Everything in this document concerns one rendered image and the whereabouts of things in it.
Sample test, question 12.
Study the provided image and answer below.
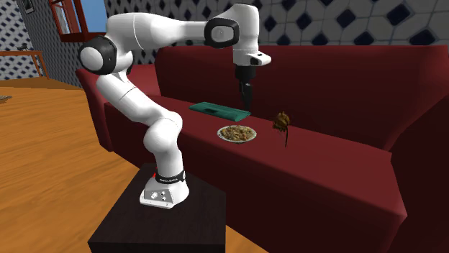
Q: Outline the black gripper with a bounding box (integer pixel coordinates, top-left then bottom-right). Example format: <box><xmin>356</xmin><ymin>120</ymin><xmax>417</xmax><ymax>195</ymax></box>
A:
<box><xmin>234</xmin><ymin>64</ymin><xmax>258</xmax><ymax>113</ymax></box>

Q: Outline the flat teal box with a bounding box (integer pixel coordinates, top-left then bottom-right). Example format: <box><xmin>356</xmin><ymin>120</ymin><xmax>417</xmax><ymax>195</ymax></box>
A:
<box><xmin>189</xmin><ymin>101</ymin><xmax>252</xmax><ymax>123</ymax></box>

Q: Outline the plate of noodles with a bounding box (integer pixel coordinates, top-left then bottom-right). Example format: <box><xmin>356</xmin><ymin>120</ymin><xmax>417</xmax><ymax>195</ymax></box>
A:
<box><xmin>217</xmin><ymin>124</ymin><xmax>258</xmax><ymax>144</ymax></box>

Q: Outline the brown dried flower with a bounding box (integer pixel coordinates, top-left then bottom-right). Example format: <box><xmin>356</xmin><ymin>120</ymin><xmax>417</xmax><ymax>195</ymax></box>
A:
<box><xmin>272</xmin><ymin>111</ymin><xmax>291</xmax><ymax>148</ymax></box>

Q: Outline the dark red sofa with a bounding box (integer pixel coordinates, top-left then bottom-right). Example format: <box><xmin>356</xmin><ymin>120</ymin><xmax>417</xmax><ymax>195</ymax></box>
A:
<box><xmin>76</xmin><ymin>44</ymin><xmax>449</xmax><ymax>253</ymax></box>

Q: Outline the dark robot stand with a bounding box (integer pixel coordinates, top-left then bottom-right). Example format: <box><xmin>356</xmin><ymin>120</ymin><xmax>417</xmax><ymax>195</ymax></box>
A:
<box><xmin>87</xmin><ymin>162</ymin><xmax>227</xmax><ymax>253</ymax></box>

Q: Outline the red framed window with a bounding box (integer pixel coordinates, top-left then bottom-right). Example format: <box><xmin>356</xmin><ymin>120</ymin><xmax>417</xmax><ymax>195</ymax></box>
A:
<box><xmin>48</xmin><ymin>0</ymin><xmax>108</xmax><ymax>44</ymax></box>

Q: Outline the wooden side table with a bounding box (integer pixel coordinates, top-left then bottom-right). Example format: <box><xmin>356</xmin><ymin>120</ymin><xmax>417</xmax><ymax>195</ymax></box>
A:
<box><xmin>0</xmin><ymin>45</ymin><xmax>50</xmax><ymax>80</ymax></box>

